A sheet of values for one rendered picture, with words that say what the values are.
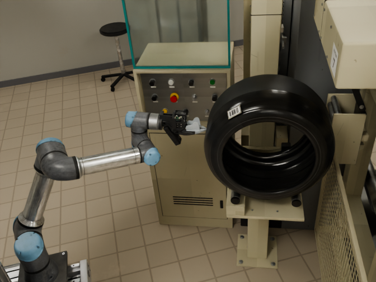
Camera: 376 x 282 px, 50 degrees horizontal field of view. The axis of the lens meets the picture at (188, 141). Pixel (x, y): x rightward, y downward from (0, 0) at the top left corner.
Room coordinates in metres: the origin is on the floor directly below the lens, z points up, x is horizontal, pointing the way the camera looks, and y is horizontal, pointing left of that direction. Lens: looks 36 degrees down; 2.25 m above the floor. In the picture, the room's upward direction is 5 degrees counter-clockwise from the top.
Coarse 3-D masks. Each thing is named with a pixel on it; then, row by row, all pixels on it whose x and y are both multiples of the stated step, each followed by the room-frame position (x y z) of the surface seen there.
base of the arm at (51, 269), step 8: (48, 264) 1.16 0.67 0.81; (56, 264) 1.20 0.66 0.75; (24, 272) 1.15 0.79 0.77; (32, 272) 1.12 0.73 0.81; (40, 272) 1.12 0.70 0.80; (48, 272) 1.14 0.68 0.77; (56, 272) 1.16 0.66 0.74; (32, 280) 1.11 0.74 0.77; (40, 280) 1.11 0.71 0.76; (48, 280) 1.12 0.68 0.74
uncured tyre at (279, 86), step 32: (224, 96) 1.51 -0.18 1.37; (256, 96) 1.37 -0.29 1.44; (288, 96) 1.35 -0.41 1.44; (224, 128) 1.34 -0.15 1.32; (320, 128) 1.28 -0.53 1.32; (224, 160) 1.53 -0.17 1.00; (256, 160) 1.57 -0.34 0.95; (288, 160) 1.54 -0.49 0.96; (320, 160) 1.26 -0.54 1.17; (256, 192) 1.31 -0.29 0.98; (288, 192) 1.28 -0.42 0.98
